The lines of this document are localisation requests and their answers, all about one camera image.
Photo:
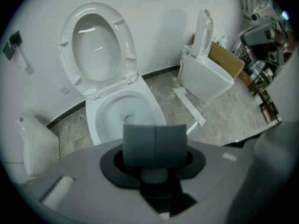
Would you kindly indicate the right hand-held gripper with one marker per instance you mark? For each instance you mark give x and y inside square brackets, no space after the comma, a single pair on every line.
[257,35]

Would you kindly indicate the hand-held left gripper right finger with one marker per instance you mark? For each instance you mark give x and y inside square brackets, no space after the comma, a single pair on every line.
[170,146]

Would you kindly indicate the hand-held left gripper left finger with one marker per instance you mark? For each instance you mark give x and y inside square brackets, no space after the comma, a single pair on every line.
[140,146]

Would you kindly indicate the white oval toilet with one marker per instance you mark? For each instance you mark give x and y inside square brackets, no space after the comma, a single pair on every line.
[112,111]

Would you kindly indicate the person's right forearm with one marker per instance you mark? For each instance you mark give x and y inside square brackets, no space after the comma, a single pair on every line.
[289,54]

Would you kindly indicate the square-sided white toilet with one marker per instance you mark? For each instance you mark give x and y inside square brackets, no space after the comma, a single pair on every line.
[205,78]

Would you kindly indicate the person's right hand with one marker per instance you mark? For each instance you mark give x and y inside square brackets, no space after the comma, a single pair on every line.
[280,39]

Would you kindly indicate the white plastic bar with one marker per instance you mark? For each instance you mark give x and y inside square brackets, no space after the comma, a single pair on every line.
[192,128]

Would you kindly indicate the pile of white plumbing fittings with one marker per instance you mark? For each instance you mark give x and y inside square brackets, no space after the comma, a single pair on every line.
[223,42]

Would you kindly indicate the plain cardboard box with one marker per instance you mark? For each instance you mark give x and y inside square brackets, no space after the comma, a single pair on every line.
[226,59]

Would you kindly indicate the black shelf rack with goods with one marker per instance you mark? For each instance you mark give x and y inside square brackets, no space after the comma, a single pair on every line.
[259,78]

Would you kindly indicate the white paper strip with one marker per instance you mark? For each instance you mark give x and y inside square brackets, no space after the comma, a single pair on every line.
[189,104]

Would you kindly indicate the pale green plastic object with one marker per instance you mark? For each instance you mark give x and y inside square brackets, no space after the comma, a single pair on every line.
[175,83]

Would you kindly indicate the black wall paper holder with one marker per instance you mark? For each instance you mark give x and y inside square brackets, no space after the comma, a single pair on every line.
[11,44]

